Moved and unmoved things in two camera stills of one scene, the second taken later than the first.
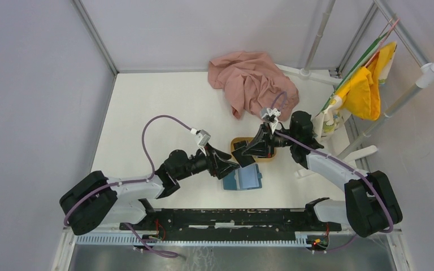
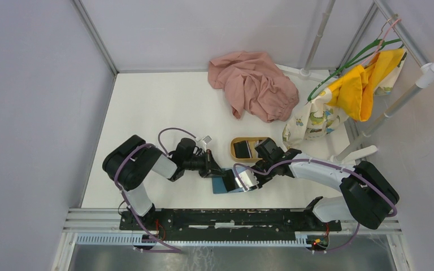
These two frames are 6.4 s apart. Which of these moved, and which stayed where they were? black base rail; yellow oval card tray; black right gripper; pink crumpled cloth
Moved: black right gripper
Stayed: pink crumpled cloth; yellow oval card tray; black base rail
